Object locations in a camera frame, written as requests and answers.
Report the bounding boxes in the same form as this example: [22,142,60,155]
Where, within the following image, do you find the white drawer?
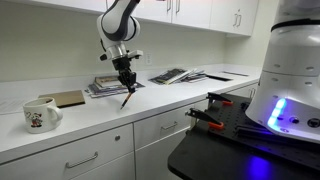
[228,83,258,98]
[0,125,135,180]
[134,105,192,149]

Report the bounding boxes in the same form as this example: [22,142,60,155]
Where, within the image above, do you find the stack of books and magazines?
[84,74,146,99]

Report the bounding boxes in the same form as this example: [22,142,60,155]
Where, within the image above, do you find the white upper cabinets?
[5,0,259,36]

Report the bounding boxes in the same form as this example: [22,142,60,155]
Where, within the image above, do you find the middle white drawer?
[134,105,192,149]

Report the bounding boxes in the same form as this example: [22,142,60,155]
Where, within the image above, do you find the black robot cart table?
[167,92,320,180]

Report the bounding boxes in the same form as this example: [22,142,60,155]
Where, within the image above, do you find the brown cardboard notebook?
[40,90,85,108]

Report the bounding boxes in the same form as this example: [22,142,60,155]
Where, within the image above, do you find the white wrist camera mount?
[100,50,143,61]

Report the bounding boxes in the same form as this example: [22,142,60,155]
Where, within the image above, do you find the thin flat strip on counter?
[222,71,249,77]

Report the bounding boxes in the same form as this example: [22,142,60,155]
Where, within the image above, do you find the black flat tray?
[206,75,232,82]

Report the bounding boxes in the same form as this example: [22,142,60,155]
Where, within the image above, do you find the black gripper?
[112,57,136,93]

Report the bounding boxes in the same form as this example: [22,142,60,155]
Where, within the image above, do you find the right white drawer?
[228,83,258,98]

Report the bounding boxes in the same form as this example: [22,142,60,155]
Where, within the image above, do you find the white cartoon ceramic mug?
[23,97,63,134]

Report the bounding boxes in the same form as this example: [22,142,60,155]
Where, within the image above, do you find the spread pile of magazines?
[150,68,206,85]

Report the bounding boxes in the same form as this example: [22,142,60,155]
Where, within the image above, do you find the black perforated mounting board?
[206,94,320,171]

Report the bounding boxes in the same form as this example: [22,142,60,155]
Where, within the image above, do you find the left white drawer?
[0,125,135,180]

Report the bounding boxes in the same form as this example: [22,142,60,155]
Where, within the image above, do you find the black orange clamp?
[186,108,224,130]
[207,92,233,105]

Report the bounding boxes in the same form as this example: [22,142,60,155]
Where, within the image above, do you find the white wall outlet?
[145,53,153,65]

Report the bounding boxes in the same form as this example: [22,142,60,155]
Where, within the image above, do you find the far black orange clamp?
[207,92,233,105]

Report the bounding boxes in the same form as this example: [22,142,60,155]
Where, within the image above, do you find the black orange pen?
[120,92,133,109]

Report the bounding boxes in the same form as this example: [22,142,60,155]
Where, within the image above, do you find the near black orange clamp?
[186,108,224,130]

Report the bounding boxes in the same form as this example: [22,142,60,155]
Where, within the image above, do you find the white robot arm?
[97,0,320,143]

